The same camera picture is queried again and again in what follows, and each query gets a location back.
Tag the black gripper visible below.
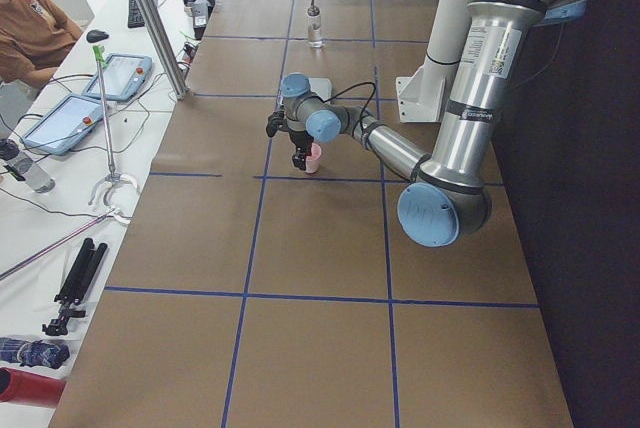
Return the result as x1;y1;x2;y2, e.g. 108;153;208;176
289;130;311;170

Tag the pink plastic cup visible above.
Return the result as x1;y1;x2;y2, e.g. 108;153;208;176
305;142;322;174

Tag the clear glass sauce bottle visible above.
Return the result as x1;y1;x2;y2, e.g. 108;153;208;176
307;0;323;48

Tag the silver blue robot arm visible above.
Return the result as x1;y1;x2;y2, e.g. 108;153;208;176
266;0;588;247

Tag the white digital kitchen scale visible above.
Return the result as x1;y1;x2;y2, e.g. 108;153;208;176
309;77;332;101

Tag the grey power adapter box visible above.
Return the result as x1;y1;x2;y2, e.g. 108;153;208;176
191;0;209;30

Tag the far teach pendant tablet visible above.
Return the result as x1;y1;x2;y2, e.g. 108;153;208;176
102;53;152;102

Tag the teach pendant tablet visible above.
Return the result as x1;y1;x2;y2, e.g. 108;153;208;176
22;94;103;155
102;53;152;102

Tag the black keyboard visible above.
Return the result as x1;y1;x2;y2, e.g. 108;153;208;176
127;0;145;29

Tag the reacher grabber tool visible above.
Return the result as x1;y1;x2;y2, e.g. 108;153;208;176
88;43;140;207

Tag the black folded tripod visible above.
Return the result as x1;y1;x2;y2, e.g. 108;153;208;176
42;238;108;336

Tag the black computer mouse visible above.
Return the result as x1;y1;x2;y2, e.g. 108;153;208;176
85;29;109;43

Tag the near teach pendant tablet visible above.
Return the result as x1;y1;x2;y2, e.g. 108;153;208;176
22;94;103;155

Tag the clear water bottle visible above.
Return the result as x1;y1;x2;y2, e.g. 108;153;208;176
1;138;55;193

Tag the person in brown shirt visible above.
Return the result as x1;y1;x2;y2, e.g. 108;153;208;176
1;0;83;89

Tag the blue folded umbrella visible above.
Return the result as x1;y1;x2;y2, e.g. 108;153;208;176
1;337;70;369

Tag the red cylinder bottle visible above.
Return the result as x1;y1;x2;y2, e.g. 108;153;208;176
1;368;66;408

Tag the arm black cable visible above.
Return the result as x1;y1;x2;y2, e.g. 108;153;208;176
324;80;379;139

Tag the aluminium frame post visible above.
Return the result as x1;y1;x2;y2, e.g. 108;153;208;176
136;0;188;100

